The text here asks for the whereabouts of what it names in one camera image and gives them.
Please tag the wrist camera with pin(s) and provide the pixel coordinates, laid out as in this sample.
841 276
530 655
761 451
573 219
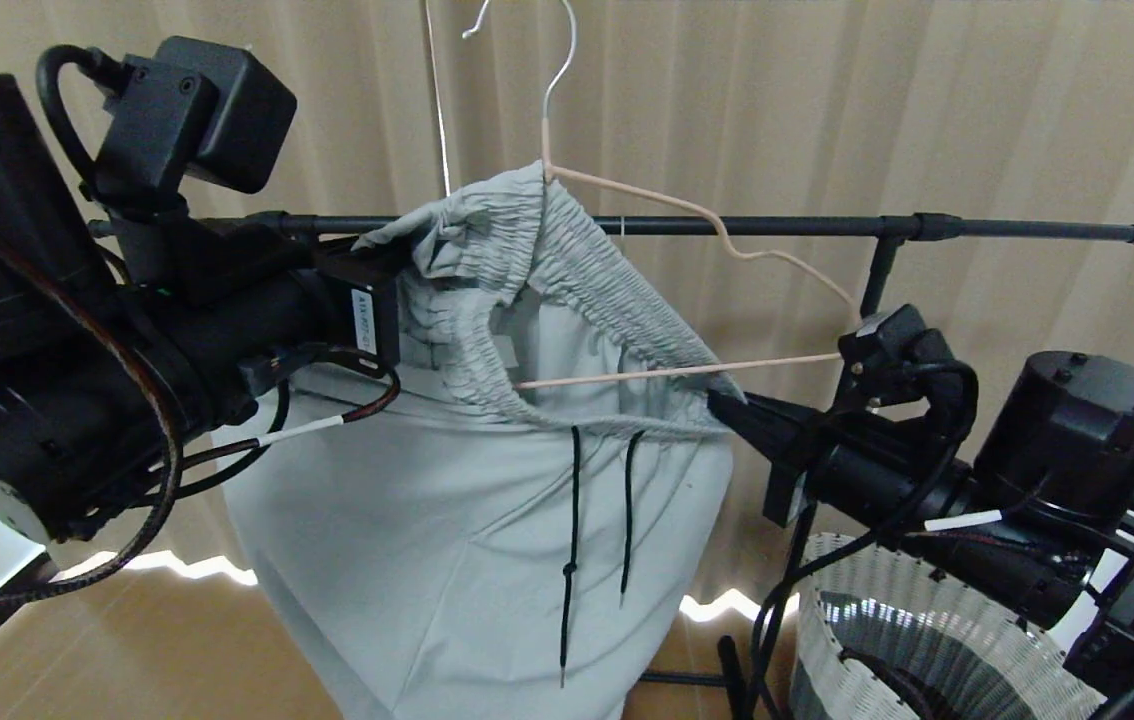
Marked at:
887 345
217 110

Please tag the beige curtain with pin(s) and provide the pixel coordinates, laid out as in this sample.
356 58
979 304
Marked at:
927 100

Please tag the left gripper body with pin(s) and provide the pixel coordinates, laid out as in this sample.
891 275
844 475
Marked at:
107 420

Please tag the white laundry basket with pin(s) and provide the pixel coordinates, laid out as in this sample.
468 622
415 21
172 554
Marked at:
1027 660

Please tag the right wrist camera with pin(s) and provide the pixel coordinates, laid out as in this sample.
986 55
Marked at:
887 345

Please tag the pink clothes hanger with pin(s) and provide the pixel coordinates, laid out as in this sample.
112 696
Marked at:
677 370

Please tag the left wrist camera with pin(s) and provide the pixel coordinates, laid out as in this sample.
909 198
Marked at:
217 110

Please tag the pale grey shorts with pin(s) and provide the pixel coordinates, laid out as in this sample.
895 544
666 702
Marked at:
447 540

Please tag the black clothes rack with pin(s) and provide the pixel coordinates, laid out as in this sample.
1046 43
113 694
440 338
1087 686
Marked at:
827 226

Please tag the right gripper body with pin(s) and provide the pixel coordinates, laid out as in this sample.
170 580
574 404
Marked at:
887 490

